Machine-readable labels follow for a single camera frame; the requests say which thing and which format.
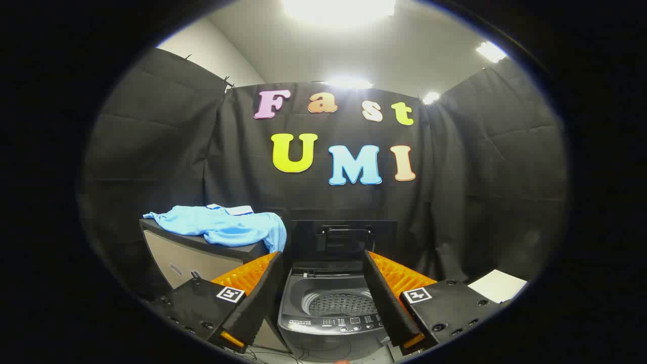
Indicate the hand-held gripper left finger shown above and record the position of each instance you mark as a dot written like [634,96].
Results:
[263,298]

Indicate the dark grey washing machine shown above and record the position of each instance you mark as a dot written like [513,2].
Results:
[323,333]

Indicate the grey cabinet with black top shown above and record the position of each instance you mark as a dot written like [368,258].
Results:
[192,260]

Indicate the light blue polo shirt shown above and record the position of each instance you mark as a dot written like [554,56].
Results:
[227,227]

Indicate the small ceiling light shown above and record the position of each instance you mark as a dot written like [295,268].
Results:
[491,51]
[430,97]
[348,83]

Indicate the large ceiling light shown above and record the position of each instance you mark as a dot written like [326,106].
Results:
[338,9]

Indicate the black backdrop cloth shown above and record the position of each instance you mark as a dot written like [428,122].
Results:
[313,202]

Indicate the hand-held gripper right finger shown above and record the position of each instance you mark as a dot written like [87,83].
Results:
[386,303]

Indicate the dark washing machine lid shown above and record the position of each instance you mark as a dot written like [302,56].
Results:
[343,237]

